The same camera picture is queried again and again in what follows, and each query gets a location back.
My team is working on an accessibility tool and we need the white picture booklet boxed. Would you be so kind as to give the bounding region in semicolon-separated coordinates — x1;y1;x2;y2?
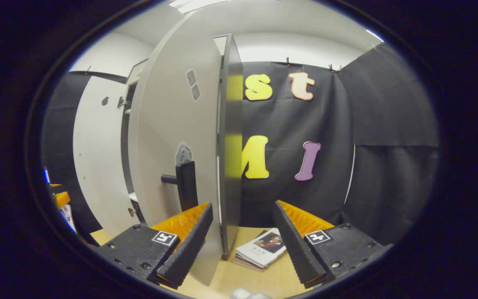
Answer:
236;228;288;269

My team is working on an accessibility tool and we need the white cabinet door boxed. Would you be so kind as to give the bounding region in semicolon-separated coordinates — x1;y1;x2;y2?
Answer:
128;10;224;287
73;76;141;238

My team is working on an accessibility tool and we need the large ceiling light panel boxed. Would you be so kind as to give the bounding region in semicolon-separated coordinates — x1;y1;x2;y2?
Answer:
168;0;231;14

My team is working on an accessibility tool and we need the white cabinet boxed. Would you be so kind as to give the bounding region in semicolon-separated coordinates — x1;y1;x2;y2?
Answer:
121;34;244;260

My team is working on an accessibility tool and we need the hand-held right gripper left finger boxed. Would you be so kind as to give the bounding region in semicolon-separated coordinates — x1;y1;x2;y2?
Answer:
96;203;214;290

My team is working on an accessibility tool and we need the black backdrop cloth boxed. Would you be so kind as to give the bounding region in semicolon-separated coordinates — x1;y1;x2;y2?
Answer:
41;42;440;246

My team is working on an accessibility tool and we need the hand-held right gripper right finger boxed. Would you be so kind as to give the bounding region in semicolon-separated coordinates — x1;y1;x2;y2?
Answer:
273;201;393;290

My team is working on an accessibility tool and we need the black right door handle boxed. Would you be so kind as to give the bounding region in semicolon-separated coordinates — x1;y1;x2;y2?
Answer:
161;161;198;211

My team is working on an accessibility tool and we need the brown book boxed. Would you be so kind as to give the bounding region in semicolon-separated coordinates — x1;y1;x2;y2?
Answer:
232;255;267;273

